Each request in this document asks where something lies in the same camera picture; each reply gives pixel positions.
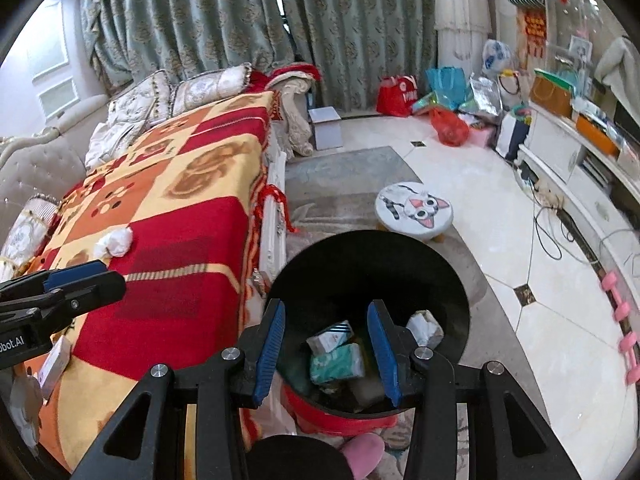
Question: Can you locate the teal shopping bag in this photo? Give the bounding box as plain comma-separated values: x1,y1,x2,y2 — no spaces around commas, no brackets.
426,66,468,110

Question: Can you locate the grey tufted headboard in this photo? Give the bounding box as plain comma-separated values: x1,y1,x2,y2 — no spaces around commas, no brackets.
0,94,108,238

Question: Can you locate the teal tissue pack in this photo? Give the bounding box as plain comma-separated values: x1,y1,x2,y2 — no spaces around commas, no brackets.
310,344,366,385

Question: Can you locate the white embroidered pillow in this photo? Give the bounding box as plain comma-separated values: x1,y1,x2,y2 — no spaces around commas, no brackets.
171,63,253,116
107,70,172,127

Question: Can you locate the cat face round stool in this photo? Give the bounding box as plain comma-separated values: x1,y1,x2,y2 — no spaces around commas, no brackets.
374,182,454,242

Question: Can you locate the white blue medicine box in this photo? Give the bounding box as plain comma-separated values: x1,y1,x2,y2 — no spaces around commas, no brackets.
37,336,72,402

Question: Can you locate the silver foil bag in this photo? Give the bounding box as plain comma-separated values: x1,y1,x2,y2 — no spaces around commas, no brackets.
458,74,503,125

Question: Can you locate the red orange rose blanket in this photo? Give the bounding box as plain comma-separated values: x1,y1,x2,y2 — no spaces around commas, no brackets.
32,91,277,469

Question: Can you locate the pink dumbbell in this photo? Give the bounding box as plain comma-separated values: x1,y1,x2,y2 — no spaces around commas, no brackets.
601,271,640,386

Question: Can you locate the red plastic bag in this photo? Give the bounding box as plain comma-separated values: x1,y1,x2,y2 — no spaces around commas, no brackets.
428,108,470,148

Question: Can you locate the black power cable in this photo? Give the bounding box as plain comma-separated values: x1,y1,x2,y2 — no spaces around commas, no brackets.
519,169,640,266

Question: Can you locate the grey cardboard box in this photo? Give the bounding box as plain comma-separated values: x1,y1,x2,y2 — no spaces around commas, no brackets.
308,106,343,151

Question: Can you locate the black round trash bin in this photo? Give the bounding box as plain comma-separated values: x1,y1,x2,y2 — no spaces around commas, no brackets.
267,228,471,418

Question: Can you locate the pink slipper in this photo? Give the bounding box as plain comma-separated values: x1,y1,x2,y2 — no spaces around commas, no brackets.
340,432,385,480

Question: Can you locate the red gift bag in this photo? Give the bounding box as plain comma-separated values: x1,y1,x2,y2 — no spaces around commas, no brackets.
375,76,418,117

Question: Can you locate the green patterned curtain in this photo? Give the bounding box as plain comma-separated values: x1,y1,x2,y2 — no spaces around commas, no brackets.
79,0,437,112

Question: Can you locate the grey paper ball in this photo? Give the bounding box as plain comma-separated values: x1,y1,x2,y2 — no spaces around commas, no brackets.
406,310,445,350

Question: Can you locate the white tv cabinet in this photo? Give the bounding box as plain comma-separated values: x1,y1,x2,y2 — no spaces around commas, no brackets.
524,70,639,282

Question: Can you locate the white tissue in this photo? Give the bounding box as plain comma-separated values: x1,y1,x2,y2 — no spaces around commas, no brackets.
93,226,134,259

